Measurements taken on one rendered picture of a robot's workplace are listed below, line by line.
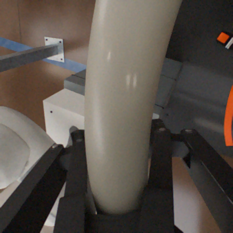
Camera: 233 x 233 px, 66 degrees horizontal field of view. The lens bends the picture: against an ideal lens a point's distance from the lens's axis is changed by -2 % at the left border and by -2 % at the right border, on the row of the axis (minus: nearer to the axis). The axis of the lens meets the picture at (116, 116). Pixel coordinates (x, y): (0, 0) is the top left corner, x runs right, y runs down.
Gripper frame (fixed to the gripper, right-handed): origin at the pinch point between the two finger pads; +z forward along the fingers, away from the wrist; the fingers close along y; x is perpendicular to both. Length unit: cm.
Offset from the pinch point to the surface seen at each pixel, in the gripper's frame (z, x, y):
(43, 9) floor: 151, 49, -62
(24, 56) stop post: 117, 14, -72
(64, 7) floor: 143, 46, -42
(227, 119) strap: 107, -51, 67
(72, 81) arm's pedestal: 54, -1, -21
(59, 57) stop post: 152, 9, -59
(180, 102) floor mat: 118, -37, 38
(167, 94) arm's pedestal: 59, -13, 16
